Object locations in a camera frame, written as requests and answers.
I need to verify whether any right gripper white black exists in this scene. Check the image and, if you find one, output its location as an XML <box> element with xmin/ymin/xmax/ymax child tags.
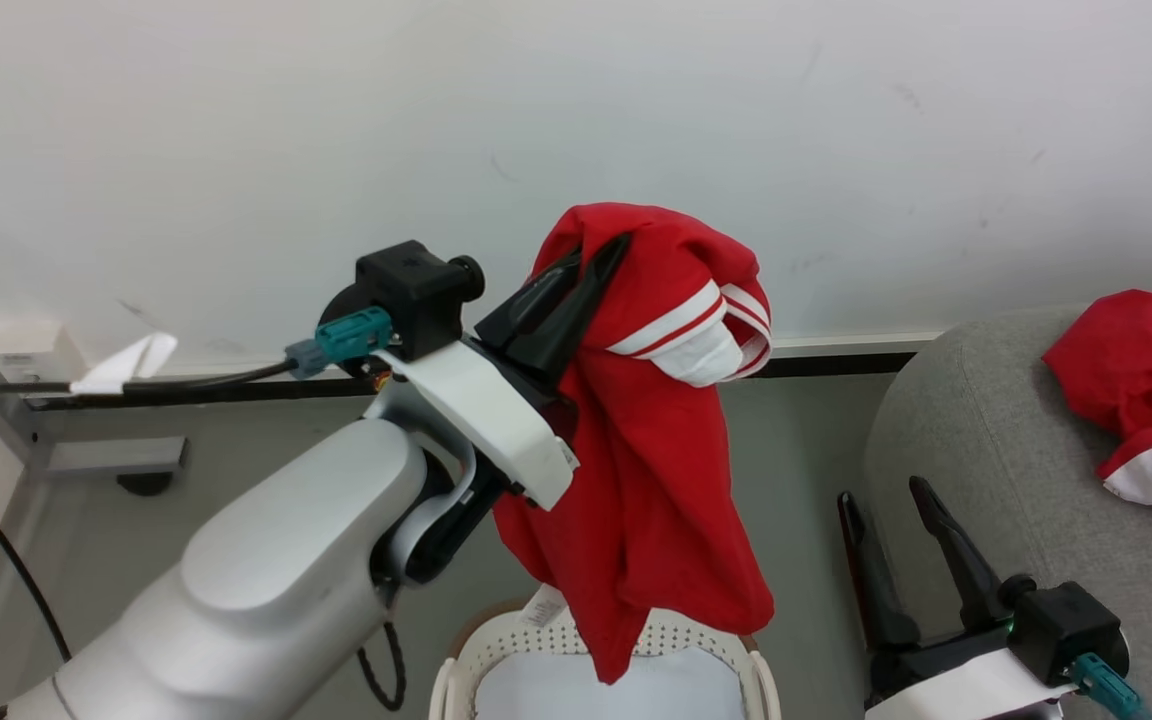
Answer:
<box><xmin>839</xmin><ymin>477</ymin><xmax>1077</xmax><ymax>720</ymax></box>

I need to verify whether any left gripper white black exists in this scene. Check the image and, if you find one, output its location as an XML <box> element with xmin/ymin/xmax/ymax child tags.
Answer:
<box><xmin>366</xmin><ymin>235</ymin><xmax>632</xmax><ymax>511</ymax></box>

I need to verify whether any red garment with white trim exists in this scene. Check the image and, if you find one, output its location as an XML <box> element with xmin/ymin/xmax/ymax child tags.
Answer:
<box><xmin>1043</xmin><ymin>289</ymin><xmax>1152</xmax><ymax>511</ymax></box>
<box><xmin>491</xmin><ymin>203</ymin><xmax>777</xmax><ymax>686</ymax></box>

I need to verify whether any grey fabric sofa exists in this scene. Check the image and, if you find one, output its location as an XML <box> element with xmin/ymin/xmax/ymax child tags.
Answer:
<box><xmin>861</xmin><ymin>300</ymin><xmax>1152</xmax><ymax>720</ymax></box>

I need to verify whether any white plastic laundry basket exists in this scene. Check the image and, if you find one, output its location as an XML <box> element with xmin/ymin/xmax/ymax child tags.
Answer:
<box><xmin>428</xmin><ymin>600</ymin><xmax>782</xmax><ymax>720</ymax></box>

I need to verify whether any white paper cable tag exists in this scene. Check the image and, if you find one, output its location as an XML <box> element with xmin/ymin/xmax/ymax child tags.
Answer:
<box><xmin>71</xmin><ymin>332</ymin><xmax>179</xmax><ymax>396</ymax></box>

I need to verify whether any grey metal frame post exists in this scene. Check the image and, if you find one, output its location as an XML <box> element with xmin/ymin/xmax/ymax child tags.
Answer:
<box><xmin>0</xmin><ymin>295</ymin><xmax>187</xmax><ymax>476</ymax></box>

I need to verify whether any white wall outlet box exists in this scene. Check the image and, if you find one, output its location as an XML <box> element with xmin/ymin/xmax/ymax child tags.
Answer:
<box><xmin>0</xmin><ymin>320</ymin><xmax>87</xmax><ymax>386</ymax></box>

